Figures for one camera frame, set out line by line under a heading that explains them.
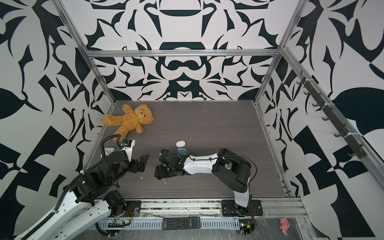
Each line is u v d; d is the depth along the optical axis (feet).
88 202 1.58
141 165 2.13
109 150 3.01
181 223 2.29
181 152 3.01
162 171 2.44
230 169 1.68
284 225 2.25
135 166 2.05
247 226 2.34
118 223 2.28
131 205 2.45
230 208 2.44
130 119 3.25
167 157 2.19
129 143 2.02
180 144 3.09
